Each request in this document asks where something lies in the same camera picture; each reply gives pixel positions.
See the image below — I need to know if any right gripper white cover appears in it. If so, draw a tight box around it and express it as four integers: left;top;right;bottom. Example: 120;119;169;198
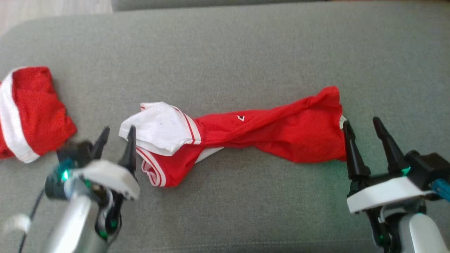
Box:
343;117;436;248

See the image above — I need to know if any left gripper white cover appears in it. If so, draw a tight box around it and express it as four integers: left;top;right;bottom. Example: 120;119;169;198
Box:
45;125;140;239

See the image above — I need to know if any red mesh shorts white band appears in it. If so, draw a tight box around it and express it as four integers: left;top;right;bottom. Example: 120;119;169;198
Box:
0;66;77;164

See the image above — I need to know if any red jersey with striped trim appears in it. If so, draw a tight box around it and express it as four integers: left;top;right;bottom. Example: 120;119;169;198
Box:
119;86;348;187

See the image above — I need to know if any grey sofa seat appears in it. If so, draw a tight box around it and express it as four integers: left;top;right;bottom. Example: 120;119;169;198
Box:
0;0;450;253

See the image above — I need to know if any grey sofa back cushion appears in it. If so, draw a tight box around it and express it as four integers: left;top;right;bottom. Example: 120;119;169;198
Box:
111;0;338;11

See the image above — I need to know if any right black cable teal plug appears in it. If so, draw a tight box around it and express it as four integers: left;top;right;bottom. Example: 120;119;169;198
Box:
432;179;450;201

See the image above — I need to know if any black cable teal plug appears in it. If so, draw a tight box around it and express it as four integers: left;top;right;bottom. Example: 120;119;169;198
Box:
432;179;450;201
18;190;46;253

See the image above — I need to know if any left black cable teal plug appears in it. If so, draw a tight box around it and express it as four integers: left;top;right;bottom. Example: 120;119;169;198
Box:
18;190;46;253

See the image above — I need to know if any white cable tag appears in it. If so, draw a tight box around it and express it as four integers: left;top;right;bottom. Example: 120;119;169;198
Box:
3;214;31;235

